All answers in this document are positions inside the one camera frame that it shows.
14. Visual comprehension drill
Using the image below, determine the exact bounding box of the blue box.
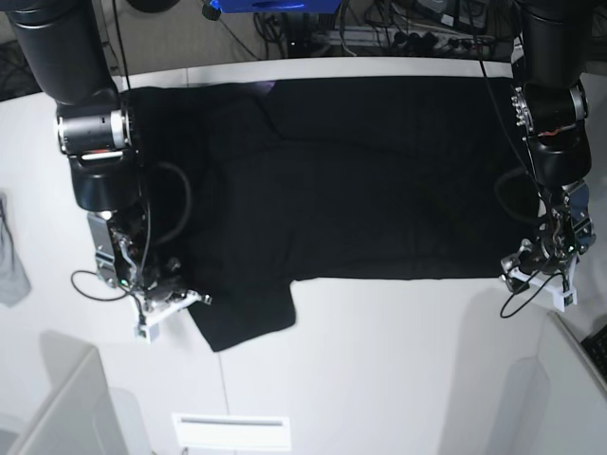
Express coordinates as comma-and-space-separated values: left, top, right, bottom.
211, 0, 341, 14

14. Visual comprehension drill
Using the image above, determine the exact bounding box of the white power strip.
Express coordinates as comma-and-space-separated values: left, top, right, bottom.
390, 31, 473, 53

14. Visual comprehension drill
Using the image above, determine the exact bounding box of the white partition panel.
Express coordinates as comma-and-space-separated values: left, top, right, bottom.
9, 345, 129, 455
487, 313, 606, 454

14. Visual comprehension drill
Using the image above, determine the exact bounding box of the black T-shirt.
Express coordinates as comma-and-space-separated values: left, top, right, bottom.
130, 77, 539, 352

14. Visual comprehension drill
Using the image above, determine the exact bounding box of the white partition panel left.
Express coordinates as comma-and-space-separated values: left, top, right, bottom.
9, 345, 129, 455

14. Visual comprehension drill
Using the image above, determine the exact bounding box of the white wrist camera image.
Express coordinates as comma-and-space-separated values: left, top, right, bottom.
551, 287, 578, 312
134, 322, 160, 344

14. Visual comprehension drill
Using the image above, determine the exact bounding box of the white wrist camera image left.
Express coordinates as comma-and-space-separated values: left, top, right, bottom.
134, 322, 160, 344

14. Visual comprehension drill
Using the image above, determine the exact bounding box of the white partition panel right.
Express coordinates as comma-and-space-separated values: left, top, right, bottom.
487, 313, 606, 454

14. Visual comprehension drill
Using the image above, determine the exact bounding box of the black keyboard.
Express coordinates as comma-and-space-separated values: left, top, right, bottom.
581, 326, 607, 380

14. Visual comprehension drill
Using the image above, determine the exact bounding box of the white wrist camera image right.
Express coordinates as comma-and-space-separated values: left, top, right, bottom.
551, 287, 578, 312

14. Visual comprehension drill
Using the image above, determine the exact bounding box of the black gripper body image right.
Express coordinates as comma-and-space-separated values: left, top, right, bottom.
519, 236, 579, 275

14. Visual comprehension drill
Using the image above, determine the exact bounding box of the black robot arm image left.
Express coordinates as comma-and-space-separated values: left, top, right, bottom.
1, 1, 212, 329

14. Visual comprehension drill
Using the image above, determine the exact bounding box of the grey cloth at table edge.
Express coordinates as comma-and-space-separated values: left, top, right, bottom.
0, 192, 31, 308

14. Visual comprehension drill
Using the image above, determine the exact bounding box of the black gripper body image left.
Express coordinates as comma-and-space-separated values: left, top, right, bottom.
135, 258, 189, 300

